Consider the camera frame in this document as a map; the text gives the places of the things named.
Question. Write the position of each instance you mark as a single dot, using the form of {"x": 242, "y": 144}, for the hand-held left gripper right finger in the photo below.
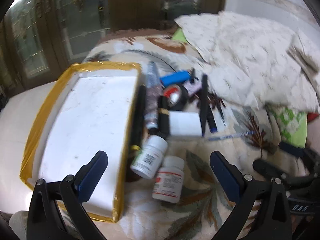
{"x": 225, "y": 177}

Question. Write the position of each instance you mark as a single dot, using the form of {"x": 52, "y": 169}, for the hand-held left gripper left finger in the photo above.
{"x": 90, "y": 180}

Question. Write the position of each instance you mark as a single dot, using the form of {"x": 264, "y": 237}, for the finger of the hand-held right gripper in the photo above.
{"x": 267, "y": 167}
{"x": 292, "y": 149}

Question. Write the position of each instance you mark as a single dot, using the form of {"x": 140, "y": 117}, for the clear plastic pen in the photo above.
{"x": 225, "y": 137}

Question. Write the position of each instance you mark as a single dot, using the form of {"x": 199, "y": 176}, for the white bottle red label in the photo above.
{"x": 168, "y": 180}

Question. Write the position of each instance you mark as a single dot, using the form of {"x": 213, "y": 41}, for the black marker blue end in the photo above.
{"x": 212, "y": 122}

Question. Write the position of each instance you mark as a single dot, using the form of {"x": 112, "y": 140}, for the white foam box yellow tape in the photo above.
{"x": 87, "y": 120}

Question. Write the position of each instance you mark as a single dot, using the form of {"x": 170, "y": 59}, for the white bottle green label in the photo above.
{"x": 150, "y": 155}

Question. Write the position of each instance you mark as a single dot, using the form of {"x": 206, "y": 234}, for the small white box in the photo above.
{"x": 185, "y": 124}

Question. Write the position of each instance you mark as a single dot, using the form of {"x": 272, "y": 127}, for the black tape roll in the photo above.
{"x": 183, "y": 100}

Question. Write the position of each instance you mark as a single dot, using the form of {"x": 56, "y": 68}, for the small pink tube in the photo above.
{"x": 192, "y": 88}

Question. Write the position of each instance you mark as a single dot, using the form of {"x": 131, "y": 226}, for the green patterned pillow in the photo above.
{"x": 290, "y": 122}

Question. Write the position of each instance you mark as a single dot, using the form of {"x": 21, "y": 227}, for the leaf printed blanket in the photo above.
{"x": 200, "y": 205}

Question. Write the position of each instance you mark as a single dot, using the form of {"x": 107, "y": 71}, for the red cloth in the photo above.
{"x": 313, "y": 117}

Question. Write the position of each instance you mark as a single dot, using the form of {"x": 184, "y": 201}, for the thin black stick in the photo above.
{"x": 205, "y": 100}

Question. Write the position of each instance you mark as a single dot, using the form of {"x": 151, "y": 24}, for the long black gold pen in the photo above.
{"x": 138, "y": 115}

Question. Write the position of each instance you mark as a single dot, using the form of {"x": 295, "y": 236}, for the white cloth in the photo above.
{"x": 18, "y": 223}

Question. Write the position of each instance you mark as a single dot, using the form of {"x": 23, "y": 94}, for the large pink tube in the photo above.
{"x": 152, "y": 102}

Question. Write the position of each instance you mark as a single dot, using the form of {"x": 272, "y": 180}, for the white floral quilt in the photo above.
{"x": 250, "y": 55}

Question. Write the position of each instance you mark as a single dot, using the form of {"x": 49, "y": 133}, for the blue battery pack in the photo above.
{"x": 173, "y": 78}

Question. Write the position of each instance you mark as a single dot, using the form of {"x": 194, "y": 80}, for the grey tube black cap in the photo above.
{"x": 153, "y": 76}

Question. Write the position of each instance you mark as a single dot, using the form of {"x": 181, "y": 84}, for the plain green pillow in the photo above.
{"x": 179, "y": 34}

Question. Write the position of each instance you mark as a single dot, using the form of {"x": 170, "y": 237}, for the wooden glass door cabinet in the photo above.
{"x": 75, "y": 30}

